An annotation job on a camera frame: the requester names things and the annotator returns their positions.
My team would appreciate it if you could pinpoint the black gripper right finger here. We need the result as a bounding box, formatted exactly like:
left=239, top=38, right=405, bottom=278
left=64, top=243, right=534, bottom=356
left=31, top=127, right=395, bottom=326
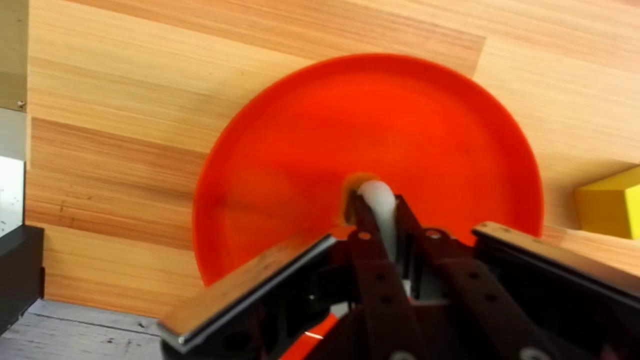
left=394, top=197, right=640, bottom=360

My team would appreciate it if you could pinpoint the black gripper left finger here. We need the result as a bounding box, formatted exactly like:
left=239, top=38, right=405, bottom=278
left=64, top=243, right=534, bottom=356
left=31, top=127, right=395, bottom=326
left=158, top=188, right=428, bottom=360

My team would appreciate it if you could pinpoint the yellow block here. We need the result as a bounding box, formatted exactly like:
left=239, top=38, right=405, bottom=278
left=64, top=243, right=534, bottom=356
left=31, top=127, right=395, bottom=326
left=574, top=164, right=640, bottom=243

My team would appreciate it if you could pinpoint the red plastic bowl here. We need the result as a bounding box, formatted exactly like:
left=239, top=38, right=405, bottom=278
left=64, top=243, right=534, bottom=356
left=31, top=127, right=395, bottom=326
left=189, top=53, right=546, bottom=289

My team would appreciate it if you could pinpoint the white toy sink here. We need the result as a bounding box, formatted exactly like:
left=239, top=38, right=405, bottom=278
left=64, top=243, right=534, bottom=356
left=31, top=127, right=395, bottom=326
left=0, top=0, right=29, bottom=237

